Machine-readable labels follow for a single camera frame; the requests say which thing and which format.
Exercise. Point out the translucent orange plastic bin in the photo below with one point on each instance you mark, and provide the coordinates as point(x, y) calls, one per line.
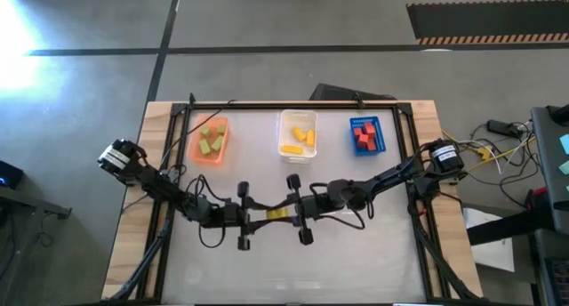
point(194, 137)

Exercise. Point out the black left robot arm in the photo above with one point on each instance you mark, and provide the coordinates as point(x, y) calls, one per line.
point(155, 186)

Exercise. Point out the long yellow wooden block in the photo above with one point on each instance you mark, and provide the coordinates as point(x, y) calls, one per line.
point(277, 213)

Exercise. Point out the cyan sticky note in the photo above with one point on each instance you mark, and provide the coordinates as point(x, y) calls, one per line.
point(564, 167)
point(565, 144)

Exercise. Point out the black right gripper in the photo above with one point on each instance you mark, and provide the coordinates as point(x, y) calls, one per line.
point(313, 206)

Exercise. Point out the black aluminium table frame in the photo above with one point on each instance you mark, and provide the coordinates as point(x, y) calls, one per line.
point(289, 106)

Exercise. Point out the black keyboard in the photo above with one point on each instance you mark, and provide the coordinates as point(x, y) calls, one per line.
point(555, 270)

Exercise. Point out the black power adapter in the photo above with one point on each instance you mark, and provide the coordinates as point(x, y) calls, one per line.
point(501, 128)

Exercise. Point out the white paper sheet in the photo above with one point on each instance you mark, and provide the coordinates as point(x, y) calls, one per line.
point(489, 252)

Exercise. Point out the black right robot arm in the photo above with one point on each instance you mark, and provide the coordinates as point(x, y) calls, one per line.
point(391, 177)

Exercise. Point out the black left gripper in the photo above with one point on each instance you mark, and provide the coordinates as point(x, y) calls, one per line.
point(243, 217)

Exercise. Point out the blue plastic mesh basket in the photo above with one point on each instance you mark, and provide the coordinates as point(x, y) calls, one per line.
point(355, 149)

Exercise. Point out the black stand leg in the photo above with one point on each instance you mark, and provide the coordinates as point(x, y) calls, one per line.
point(511, 226)

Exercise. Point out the dark metal stand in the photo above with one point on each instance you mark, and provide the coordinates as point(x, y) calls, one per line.
point(26, 203)

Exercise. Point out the black mat with hazard stripes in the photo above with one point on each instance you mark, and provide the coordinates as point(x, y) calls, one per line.
point(489, 21)

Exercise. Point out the small green wooden block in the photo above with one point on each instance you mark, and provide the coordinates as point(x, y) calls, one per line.
point(221, 129)
point(205, 131)

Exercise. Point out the black device with blue light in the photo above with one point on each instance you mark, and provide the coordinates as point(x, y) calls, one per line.
point(11, 172)

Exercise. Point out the yellow wooden cylinder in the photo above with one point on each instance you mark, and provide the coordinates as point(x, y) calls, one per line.
point(298, 134)

